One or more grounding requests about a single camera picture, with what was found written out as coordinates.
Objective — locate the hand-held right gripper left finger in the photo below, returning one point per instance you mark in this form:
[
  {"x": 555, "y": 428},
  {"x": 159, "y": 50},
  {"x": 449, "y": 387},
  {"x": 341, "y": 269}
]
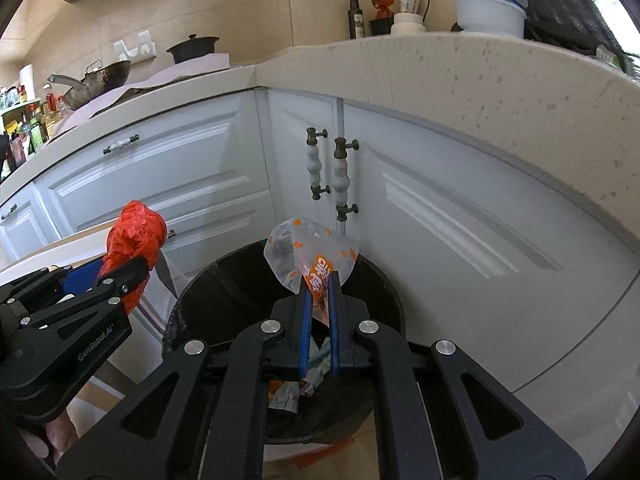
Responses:
[{"x": 305, "y": 330}]

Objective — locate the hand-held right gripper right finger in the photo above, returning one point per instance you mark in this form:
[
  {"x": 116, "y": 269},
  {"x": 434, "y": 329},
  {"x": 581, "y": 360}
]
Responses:
[{"x": 335, "y": 330}]

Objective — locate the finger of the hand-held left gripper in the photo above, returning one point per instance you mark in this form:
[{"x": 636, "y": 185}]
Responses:
[
  {"x": 85, "y": 277},
  {"x": 127, "y": 280}
]

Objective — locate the red plastic bag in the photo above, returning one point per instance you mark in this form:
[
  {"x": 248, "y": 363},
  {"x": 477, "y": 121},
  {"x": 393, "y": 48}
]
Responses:
[{"x": 135, "y": 232}]

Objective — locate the clear orange snack bag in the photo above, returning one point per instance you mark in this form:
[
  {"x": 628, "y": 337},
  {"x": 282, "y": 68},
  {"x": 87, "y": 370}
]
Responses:
[{"x": 300, "y": 250}]

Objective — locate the black trash bin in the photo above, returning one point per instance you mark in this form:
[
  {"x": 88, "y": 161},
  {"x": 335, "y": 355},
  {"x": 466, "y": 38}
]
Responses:
[{"x": 225, "y": 300}]

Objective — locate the person's left hand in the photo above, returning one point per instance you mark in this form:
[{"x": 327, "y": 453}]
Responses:
[{"x": 55, "y": 435}]

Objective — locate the striped tablecloth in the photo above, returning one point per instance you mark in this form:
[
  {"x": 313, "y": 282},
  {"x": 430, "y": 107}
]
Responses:
[{"x": 150, "y": 310}]

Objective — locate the small white cabinet drawer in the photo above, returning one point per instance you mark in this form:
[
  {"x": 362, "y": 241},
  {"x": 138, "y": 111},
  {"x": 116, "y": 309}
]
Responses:
[{"x": 17, "y": 230}]

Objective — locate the wide white cabinet drawer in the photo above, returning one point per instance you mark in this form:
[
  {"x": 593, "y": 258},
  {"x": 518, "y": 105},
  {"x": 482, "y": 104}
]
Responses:
[{"x": 175, "y": 160}]

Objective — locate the narrow white cabinet door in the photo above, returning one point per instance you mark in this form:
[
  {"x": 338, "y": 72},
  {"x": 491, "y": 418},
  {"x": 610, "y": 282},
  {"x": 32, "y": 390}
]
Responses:
[{"x": 290, "y": 185}]

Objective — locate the wide white cabinet door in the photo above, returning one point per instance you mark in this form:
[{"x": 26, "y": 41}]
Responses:
[{"x": 475, "y": 260}]

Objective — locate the group of condiment bottles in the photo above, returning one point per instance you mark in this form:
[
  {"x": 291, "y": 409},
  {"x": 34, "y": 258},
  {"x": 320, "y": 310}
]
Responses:
[{"x": 30, "y": 130}]

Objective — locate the black wok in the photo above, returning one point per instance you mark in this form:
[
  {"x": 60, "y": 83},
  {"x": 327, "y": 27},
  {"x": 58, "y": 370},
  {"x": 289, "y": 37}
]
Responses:
[{"x": 100, "y": 80}]

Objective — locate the white paper towel roll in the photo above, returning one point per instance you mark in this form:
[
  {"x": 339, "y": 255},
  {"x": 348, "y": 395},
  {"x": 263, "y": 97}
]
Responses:
[{"x": 28, "y": 82}]

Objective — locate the pink stove cover cloth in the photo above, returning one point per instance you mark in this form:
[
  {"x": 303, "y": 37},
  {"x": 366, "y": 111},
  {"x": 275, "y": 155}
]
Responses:
[{"x": 165, "y": 77}]

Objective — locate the black lidded pot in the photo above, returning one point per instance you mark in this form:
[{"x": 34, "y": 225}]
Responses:
[{"x": 194, "y": 50}]

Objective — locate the beige stone countertop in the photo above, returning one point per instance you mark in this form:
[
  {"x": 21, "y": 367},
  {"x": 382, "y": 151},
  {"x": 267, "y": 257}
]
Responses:
[{"x": 450, "y": 85}]

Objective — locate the black cup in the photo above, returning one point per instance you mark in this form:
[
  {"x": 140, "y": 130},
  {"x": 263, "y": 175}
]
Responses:
[{"x": 380, "y": 27}]

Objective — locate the dark glass oil bottle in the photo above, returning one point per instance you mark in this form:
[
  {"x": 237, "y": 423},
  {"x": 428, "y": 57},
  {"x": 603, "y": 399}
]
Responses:
[{"x": 355, "y": 17}]

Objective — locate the red snack packet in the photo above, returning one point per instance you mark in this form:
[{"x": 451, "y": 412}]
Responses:
[{"x": 382, "y": 6}]

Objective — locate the white bowl with blue rim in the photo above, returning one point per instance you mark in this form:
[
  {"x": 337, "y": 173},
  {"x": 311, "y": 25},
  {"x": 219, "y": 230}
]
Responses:
[{"x": 487, "y": 12}]

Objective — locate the dark cloth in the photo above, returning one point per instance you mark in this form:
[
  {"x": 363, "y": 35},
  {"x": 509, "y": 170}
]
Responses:
[{"x": 565, "y": 10}]

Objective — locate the white wall socket panel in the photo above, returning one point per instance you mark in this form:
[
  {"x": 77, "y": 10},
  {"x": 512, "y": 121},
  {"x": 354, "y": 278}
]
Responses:
[{"x": 134, "y": 45}]

